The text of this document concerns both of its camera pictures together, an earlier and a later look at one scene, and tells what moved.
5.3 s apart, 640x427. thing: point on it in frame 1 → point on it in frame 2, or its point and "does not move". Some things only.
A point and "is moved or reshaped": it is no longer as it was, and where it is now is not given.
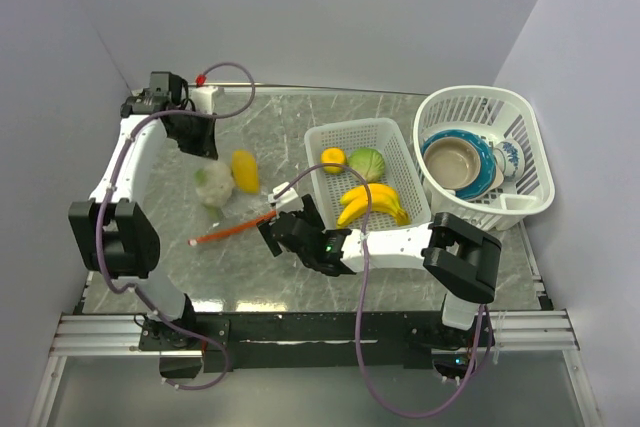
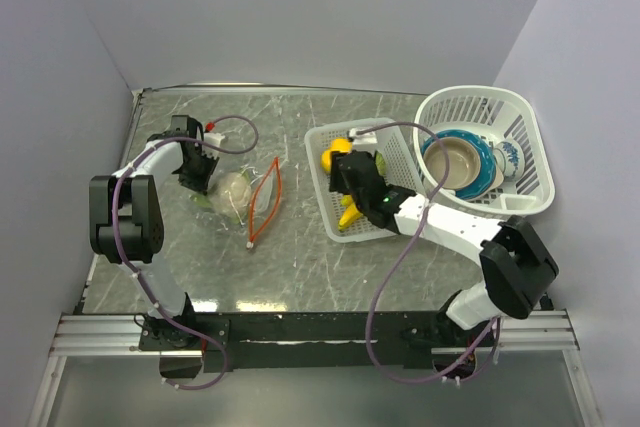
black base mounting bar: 315,341 does not move
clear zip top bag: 257,220 → 247,196
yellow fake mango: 245,172 → 338,144
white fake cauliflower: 214,184 is moved or reshaped
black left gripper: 206,146 → 202,183
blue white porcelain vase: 509,157 does not move
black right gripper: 309,213 → 336,178
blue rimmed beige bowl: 459,161 does not move
